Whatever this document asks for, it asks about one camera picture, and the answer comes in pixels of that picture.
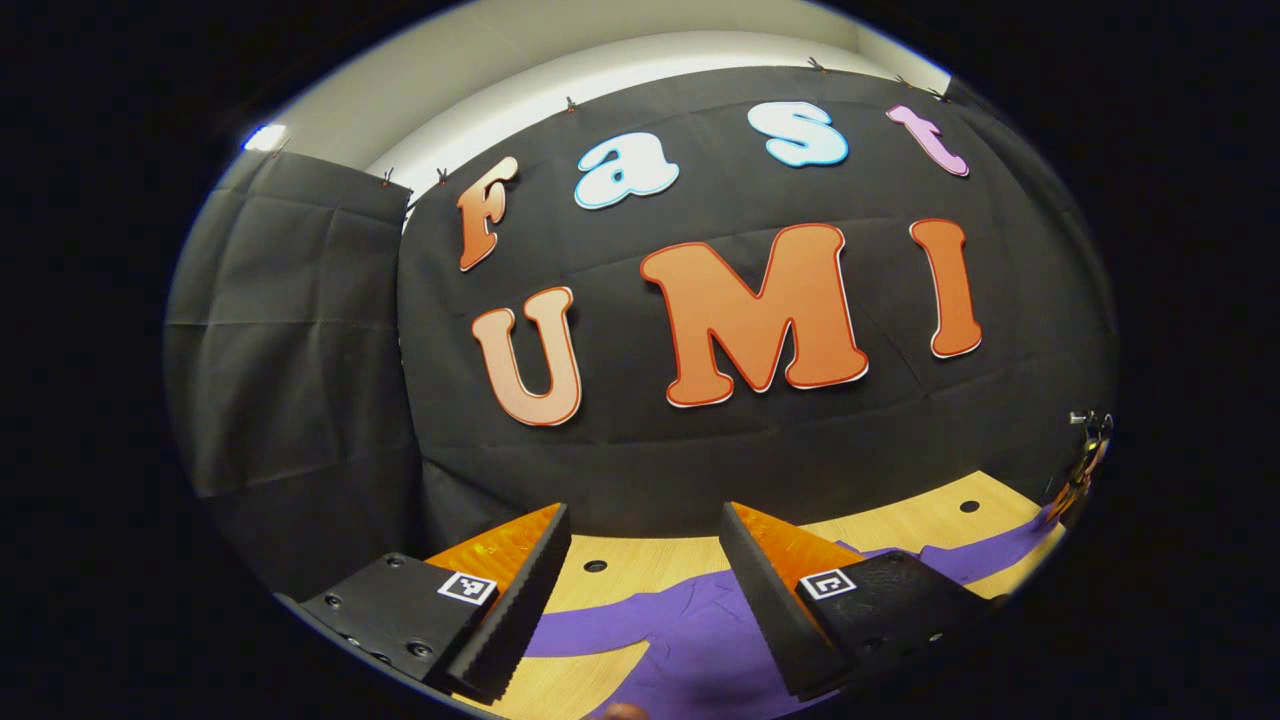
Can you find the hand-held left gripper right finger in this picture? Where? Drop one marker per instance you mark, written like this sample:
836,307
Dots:
768,610

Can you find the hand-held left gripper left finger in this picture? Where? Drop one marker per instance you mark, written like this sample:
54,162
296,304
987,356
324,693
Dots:
522,610

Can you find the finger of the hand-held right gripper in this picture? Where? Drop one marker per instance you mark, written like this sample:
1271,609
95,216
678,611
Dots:
1080,482

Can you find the purple button shirt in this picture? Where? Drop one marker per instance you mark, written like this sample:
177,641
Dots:
700,650

